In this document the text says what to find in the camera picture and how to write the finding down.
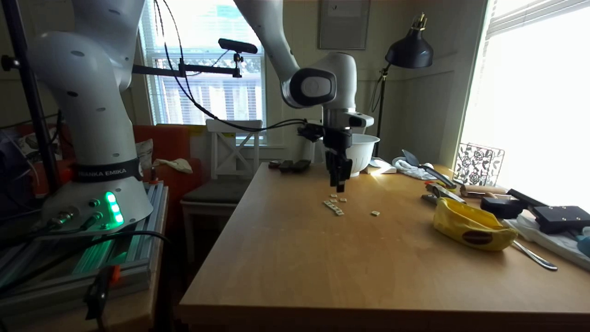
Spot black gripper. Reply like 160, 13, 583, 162
321, 124, 358, 192

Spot white plastic colander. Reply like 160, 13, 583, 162
345, 131, 382, 179

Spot black electronic device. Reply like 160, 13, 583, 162
267, 157, 314, 175

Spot grey cloth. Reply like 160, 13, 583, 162
391, 155, 439, 183

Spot white wooden chair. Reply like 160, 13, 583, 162
179, 118, 267, 267

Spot yellow bowl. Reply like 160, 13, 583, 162
430, 195, 522, 253

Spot black desk lamp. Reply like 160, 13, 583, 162
373, 13, 435, 159

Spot black white patterned cube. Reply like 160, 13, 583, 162
452, 142, 507, 190

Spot black clamp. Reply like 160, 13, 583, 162
479, 186, 546, 221

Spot white rag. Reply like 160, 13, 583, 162
151, 157, 196, 175

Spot orange cabinet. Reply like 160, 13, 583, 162
133, 124, 208, 208

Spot metal spoon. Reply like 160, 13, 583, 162
507, 238, 561, 273

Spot white flat tray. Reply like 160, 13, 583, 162
513, 214, 590, 273

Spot teal black tool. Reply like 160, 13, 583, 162
575, 225, 590, 258

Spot black tripod pole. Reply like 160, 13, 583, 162
0, 0, 61, 192

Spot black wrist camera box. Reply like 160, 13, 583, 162
297, 120, 328, 144

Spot black cable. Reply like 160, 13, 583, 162
151, 0, 310, 135

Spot grey wall panel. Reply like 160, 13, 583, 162
315, 0, 373, 53

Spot black camera on boom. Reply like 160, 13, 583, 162
216, 37, 260, 57

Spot orange handled tool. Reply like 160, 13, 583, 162
81, 264, 125, 323

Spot aluminium rail frame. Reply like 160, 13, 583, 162
0, 181, 172, 321

